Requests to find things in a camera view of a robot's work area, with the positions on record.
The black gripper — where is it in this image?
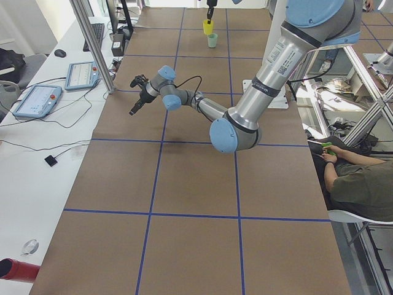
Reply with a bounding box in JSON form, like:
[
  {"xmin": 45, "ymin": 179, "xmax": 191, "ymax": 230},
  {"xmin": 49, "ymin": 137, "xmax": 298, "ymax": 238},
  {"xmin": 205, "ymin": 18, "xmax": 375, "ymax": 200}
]
[
  {"xmin": 129, "ymin": 74, "xmax": 154, "ymax": 116},
  {"xmin": 206, "ymin": 0, "xmax": 217, "ymax": 24}
]

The yellow plastic cup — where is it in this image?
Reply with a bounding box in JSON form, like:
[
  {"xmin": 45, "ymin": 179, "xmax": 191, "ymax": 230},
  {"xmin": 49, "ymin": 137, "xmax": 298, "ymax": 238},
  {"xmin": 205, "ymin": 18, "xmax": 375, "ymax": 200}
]
[{"xmin": 203, "ymin": 19, "xmax": 214, "ymax": 36}]

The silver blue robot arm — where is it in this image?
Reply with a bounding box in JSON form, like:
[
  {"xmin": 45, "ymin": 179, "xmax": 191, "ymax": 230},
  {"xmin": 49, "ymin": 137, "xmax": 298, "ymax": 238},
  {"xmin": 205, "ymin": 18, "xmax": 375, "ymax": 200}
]
[{"xmin": 130, "ymin": 1, "xmax": 363, "ymax": 153}]

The green plastic cup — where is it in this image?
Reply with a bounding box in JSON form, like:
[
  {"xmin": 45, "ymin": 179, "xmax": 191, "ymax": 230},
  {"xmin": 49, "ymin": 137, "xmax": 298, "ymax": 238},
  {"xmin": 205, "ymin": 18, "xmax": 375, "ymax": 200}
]
[{"xmin": 207, "ymin": 33, "xmax": 218, "ymax": 49}]

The far teach pendant tablet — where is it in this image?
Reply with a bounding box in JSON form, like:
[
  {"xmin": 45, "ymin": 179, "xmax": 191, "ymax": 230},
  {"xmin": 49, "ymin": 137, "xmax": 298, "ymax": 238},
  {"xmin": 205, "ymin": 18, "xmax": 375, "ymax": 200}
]
[{"xmin": 64, "ymin": 61, "xmax": 99, "ymax": 91}]

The teach pendant tablet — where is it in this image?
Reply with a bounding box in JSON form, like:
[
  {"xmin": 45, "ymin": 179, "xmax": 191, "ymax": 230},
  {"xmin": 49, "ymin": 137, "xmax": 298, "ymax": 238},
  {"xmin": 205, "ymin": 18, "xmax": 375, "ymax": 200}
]
[
  {"xmin": 64, "ymin": 61, "xmax": 99, "ymax": 91},
  {"xmin": 13, "ymin": 84, "xmax": 63, "ymax": 119}
]

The black box with label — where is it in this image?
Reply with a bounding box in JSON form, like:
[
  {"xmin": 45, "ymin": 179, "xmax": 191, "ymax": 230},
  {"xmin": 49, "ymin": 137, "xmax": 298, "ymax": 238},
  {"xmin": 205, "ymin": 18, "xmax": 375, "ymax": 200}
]
[{"xmin": 111, "ymin": 33, "xmax": 125, "ymax": 57}]

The black monitor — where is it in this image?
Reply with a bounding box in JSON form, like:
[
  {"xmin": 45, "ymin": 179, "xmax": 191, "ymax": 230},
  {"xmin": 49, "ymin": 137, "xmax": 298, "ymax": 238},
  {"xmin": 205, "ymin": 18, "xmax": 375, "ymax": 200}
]
[{"xmin": 106, "ymin": 0, "xmax": 134, "ymax": 35}]

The black keyboard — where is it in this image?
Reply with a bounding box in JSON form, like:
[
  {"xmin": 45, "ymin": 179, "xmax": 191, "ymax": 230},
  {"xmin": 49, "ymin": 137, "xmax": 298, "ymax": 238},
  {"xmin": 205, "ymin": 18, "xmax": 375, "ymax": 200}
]
[{"xmin": 82, "ymin": 23, "xmax": 105, "ymax": 52}]

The black computer mouse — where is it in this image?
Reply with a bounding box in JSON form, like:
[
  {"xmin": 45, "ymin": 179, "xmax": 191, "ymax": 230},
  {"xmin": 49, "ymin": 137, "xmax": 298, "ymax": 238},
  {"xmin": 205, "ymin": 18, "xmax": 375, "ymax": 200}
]
[{"xmin": 53, "ymin": 49, "xmax": 66, "ymax": 58}]

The near teach pendant tablet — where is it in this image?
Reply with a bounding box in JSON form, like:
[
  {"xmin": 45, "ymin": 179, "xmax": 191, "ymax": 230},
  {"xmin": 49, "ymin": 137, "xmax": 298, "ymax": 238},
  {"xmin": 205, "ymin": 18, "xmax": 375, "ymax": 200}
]
[{"xmin": 13, "ymin": 84, "xmax": 63, "ymax": 119}]

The small black square pad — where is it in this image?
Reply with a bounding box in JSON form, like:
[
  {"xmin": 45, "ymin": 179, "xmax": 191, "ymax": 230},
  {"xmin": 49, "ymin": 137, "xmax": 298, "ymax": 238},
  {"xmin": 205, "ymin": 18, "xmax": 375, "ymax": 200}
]
[{"xmin": 44, "ymin": 155, "xmax": 58, "ymax": 167}]

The red cylinder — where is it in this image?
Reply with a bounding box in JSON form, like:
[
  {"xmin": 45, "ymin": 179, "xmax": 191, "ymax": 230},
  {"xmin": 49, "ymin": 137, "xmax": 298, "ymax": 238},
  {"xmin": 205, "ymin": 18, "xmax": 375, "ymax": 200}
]
[{"xmin": 1, "ymin": 258, "xmax": 41, "ymax": 283}]

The seated person in green shirt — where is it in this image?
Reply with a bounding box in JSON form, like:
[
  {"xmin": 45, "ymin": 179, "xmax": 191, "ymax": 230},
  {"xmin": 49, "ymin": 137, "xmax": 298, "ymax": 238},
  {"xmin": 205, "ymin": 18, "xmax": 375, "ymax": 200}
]
[{"xmin": 308, "ymin": 136, "xmax": 392, "ymax": 222}]

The aluminium frame post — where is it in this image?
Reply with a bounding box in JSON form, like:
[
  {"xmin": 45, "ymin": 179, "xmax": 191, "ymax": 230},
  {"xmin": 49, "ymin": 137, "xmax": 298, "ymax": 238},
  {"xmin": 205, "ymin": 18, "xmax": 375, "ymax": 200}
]
[{"xmin": 69, "ymin": 0, "xmax": 115, "ymax": 94}]

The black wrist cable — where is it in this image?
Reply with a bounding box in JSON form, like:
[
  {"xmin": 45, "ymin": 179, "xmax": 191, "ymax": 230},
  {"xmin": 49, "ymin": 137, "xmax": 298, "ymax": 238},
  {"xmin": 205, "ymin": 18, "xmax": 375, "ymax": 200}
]
[{"xmin": 174, "ymin": 76, "xmax": 204, "ymax": 102}]

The green handled tool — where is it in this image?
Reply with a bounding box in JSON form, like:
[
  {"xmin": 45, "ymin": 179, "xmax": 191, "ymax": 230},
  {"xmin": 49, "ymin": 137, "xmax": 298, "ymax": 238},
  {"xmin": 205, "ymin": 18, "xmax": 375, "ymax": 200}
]
[{"xmin": 308, "ymin": 140, "xmax": 338, "ymax": 156}]

